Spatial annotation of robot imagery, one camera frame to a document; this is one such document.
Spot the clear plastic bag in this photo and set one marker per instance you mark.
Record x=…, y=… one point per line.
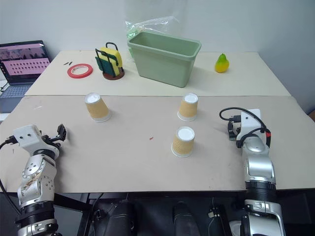
x=152, y=24

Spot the yellow green toy pear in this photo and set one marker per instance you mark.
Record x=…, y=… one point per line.
x=222, y=64

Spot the yellow and green sponge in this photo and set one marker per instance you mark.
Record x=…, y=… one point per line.
x=113, y=57

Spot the red tape roll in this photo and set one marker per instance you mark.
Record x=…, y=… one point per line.
x=80, y=70

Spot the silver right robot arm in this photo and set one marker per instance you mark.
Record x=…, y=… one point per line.
x=259, y=169

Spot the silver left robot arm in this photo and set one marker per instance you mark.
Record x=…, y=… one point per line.
x=37, y=177

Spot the light green plastic bin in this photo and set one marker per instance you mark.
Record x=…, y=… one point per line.
x=165, y=61

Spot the black table frame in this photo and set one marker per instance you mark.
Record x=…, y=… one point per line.
x=83, y=211

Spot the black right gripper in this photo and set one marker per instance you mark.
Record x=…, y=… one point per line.
x=236, y=119

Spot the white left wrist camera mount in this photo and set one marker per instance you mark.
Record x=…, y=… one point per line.
x=25, y=136

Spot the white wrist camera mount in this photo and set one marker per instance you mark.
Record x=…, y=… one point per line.
x=25, y=136
x=249, y=123

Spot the grey laptop with pink screen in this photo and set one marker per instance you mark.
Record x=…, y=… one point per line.
x=21, y=66

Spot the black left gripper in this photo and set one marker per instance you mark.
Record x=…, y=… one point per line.
x=49, y=143

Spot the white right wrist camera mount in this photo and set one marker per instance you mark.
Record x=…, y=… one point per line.
x=249, y=123

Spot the brown ribbed paper cup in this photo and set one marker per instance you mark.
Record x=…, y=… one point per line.
x=96, y=108
x=188, y=108
x=183, y=142

